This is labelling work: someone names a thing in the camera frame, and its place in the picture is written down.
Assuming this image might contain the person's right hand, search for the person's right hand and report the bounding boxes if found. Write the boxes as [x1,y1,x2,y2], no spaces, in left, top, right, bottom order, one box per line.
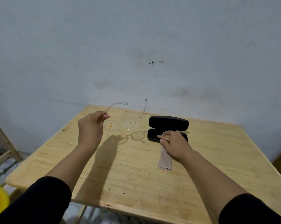
[157,130,194,162]

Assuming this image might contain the person's left hand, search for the person's left hand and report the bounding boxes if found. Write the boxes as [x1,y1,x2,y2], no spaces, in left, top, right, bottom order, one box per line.
[78,111,110,150]

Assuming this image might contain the beige lens cleaning cloth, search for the beige lens cleaning cloth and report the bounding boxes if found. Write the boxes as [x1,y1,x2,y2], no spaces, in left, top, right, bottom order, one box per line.
[157,132,173,171]

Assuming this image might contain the clear frame eyeglasses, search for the clear frame eyeglasses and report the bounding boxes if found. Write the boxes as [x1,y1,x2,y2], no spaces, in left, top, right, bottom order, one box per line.
[104,99,147,133]

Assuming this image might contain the person's right forearm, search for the person's right forearm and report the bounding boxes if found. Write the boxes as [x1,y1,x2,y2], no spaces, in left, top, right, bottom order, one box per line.
[178,150,248,224]

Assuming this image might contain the person's left forearm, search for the person's left forearm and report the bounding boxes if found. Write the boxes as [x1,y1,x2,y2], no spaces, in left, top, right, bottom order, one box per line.
[45,143,98,193]

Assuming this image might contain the black eyeglasses case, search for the black eyeglasses case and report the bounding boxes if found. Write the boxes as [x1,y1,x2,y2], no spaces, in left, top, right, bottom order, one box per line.
[147,116,190,143]

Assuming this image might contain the black left sleeve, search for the black left sleeve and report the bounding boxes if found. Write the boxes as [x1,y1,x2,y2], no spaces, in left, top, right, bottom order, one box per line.
[0,176,72,224]

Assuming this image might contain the black sleeve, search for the black sleeve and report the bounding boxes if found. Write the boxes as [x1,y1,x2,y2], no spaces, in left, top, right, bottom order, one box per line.
[218,193,281,224]
[0,176,72,224]

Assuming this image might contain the black right sleeve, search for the black right sleeve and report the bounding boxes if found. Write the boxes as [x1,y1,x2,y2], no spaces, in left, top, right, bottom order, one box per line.
[218,193,281,224]

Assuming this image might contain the wooden frame rack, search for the wooden frame rack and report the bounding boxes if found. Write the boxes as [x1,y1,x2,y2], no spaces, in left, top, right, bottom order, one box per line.
[0,115,23,171]

